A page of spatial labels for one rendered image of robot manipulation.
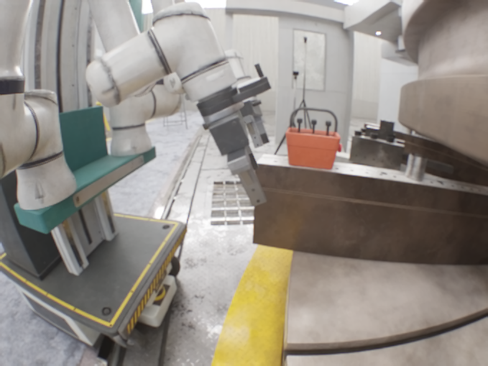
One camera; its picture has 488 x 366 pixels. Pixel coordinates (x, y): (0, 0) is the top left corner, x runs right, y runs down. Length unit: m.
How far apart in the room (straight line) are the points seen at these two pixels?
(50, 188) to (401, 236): 1.19
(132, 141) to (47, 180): 0.45
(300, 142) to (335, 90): 3.27
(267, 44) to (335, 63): 10.68
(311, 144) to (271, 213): 0.32
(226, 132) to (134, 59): 0.18
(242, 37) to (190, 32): 14.06
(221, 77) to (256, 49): 14.00
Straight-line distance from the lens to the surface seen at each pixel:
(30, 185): 0.64
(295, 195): 0.88
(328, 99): 3.99
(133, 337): 0.98
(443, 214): 1.07
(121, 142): 0.96
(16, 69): 0.51
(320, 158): 0.84
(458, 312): 1.07
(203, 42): 0.36
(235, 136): 0.35
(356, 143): 1.92
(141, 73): 0.36
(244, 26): 14.63
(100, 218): 1.12
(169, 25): 0.37
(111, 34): 0.53
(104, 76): 0.37
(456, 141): 0.91
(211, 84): 0.36
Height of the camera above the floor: 0.94
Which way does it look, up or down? 22 degrees down
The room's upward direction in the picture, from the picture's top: 1 degrees clockwise
